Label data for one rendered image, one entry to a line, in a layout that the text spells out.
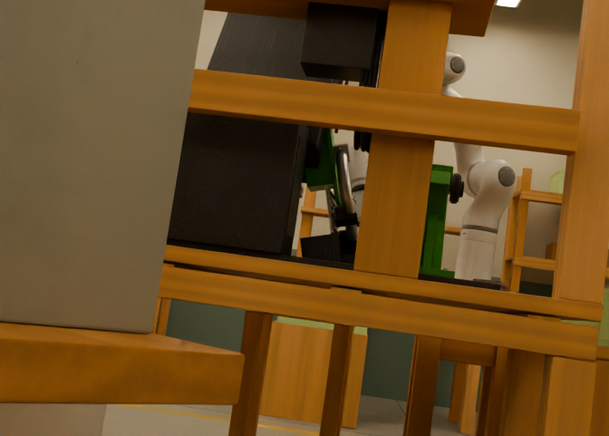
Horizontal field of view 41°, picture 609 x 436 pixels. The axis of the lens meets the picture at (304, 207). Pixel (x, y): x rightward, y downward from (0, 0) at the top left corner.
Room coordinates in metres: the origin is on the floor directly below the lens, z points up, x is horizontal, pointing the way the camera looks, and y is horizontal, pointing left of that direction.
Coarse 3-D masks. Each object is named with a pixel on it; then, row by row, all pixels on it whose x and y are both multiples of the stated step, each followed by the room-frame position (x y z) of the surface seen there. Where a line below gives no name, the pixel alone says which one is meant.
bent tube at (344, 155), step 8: (344, 144) 2.13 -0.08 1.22; (336, 152) 2.14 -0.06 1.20; (344, 152) 2.13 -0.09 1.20; (336, 160) 2.12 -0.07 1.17; (344, 160) 2.10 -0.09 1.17; (344, 168) 2.08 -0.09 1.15; (344, 176) 2.07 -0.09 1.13; (344, 184) 2.06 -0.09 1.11; (344, 192) 2.06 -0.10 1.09; (344, 200) 2.07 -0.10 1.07; (352, 200) 2.08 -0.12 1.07; (344, 208) 2.08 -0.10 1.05; (352, 208) 2.09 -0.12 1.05; (352, 232) 2.14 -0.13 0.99; (352, 240) 2.17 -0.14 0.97
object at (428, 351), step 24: (432, 360) 2.55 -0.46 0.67; (456, 360) 2.56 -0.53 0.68; (480, 360) 2.55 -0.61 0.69; (504, 360) 2.53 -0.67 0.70; (432, 384) 2.55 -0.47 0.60; (480, 384) 2.82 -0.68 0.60; (504, 384) 2.52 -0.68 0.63; (408, 408) 2.79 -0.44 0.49; (432, 408) 2.55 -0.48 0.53; (480, 408) 2.77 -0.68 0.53; (408, 432) 2.56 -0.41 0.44; (480, 432) 2.77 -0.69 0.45
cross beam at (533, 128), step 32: (192, 96) 1.77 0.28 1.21; (224, 96) 1.76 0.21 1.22; (256, 96) 1.75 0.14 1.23; (288, 96) 1.74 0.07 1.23; (320, 96) 1.74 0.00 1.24; (352, 96) 1.73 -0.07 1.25; (384, 96) 1.72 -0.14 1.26; (416, 96) 1.71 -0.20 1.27; (448, 96) 1.70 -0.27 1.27; (352, 128) 1.75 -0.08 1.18; (384, 128) 1.72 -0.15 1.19; (416, 128) 1.71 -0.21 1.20; (448, 128) 1.70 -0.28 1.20; (480, 128) 1.69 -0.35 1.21; (512, 128) 1.68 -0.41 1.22; (544, 128) 1.67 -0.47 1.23; (576, 128) 1.66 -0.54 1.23
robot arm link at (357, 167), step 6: (354, 150) 2.53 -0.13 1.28; (360, 150) 2.54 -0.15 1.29; (354, 156) 2.52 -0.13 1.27; (360, 156) 2.52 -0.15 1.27; (348, 162) 2.51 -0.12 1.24; (354, 162) 2.51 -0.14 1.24; (360, 162) 2.51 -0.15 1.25; (366, 162) 2.54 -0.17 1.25; (348, 168) 2.51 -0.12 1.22; (354, 168) 2.50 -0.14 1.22; (360, 168) 2.49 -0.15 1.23; (366, 168) 2.51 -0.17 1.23; (354, 174) 2.49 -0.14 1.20; (360, 174) 2.48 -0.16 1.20
